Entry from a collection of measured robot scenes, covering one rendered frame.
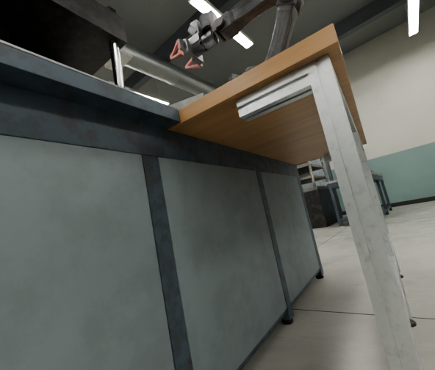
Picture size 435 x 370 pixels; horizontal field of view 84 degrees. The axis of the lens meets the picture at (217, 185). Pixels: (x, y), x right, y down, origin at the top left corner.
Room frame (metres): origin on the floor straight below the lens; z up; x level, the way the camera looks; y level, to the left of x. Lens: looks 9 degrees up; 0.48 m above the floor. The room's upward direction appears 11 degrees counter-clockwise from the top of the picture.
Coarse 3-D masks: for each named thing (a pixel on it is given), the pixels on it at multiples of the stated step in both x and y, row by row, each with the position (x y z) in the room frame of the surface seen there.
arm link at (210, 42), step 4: (208, 28) 0.87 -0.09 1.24; (204, 32) 0.88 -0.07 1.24; (208, 32) 0.85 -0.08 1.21; (212, 32) 0.85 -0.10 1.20; (204, 36) 0.86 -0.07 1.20; (208, 36) 0.86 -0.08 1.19; (212, 36) 0.86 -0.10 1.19; (216, 36) 0.87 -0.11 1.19; (204, 40) 0.87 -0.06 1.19; (208, 40) 0.87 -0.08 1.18; (212, 40) 0.86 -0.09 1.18; (216, 40) 0.88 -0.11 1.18; (204, 44) 0.88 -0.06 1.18; (208, 44) 0.88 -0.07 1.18; (212, 44) 0.88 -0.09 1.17; (216, 44) 0.89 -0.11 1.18; (208, 48) 0.90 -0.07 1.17
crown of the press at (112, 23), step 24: (0, 0) 1.07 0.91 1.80; (24, 0) 1.09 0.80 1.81; (48, 0) 1.11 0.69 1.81; (72, 0) 1.21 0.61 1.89; (0, 24) 1.18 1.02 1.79; (24, 24) 1.22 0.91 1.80; (48, 24) 1.25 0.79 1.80; (72, 24) 1.28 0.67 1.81; (96, 24) 1.32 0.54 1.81; (120, 24) 1.47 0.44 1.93; (24, 48) 1.38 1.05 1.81; (48, 48) 1.42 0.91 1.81; (72, 48) 1.46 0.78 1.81; (96, 48) 1.50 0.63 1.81; (120, 48) 1.54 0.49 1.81
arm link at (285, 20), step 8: (296, 0) 0.68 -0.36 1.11; (280, 8) 0.70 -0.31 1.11; (288, 8) 0.69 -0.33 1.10; (296, 8) 0.72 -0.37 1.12; (280, 16) 0.71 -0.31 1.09; (288, 16) 0.70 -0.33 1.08; (296, 16) 0.73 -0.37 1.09; (280, 24) 0.72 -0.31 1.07; (288, 24) 0.71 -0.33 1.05; (280, 32) 0.72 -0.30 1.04; (288, 32) 0.72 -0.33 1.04; (272, 40) 0.74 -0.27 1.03; (280, 40) 0.73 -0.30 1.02; (288, 40) 0.74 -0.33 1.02; (272, 48) 0.74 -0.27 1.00; (280, 48) 0.73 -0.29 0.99; (272, 56) 0.74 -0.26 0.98
